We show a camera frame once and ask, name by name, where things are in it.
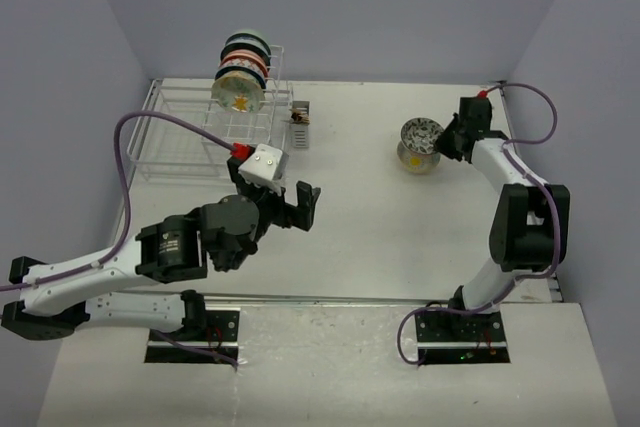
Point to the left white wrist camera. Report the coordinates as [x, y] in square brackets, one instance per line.
[265, 167]

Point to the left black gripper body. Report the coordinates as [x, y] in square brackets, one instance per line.
[274, 207]

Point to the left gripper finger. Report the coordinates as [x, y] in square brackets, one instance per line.
[303, 214]
[233, 165]

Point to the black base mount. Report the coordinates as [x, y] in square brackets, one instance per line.
[215, 344]
[448, 339]

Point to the yellow teal patterned bowl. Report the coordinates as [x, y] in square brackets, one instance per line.
[415, 162]

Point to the grey cutlery holder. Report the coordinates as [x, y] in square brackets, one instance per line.
[300, 133]

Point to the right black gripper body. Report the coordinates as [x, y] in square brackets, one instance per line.
[462, 129]

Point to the pink leaf patterned bowl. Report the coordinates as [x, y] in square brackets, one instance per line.
[420, 135]

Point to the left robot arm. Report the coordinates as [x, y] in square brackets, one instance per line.
[103, 289]

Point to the pale green bowl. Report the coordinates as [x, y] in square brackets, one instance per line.
[245, 32]

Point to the salmon pink patterned bowl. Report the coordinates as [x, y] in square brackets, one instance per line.
[245, 54]

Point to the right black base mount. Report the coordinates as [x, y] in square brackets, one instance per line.
[448, 339]

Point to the white wire dish rack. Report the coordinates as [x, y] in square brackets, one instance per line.
[162, 151]

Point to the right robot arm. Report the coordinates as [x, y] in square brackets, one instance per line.
[529, 233]

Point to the dark teal white bowl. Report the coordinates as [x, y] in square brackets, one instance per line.
[255, 74]

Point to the yellow star patterned bowl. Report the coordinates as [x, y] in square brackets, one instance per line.
[238, 91]

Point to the black rimmed bowl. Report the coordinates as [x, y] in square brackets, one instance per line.
[252, 44]

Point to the brown cutlery bundle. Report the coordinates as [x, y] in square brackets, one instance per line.
[298, 116]

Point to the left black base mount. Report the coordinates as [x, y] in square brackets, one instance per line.
[215, 344]

